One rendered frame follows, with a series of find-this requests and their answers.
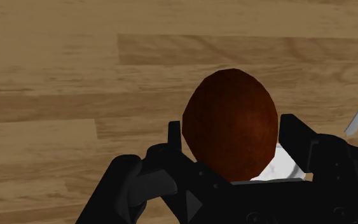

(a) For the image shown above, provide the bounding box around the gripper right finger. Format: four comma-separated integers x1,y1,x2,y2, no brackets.
279,113,358,224

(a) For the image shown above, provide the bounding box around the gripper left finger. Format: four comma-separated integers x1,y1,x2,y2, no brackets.
75,120,233,224

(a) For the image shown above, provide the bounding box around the brown egg-shaped object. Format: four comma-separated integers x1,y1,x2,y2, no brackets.
181,68,279,183

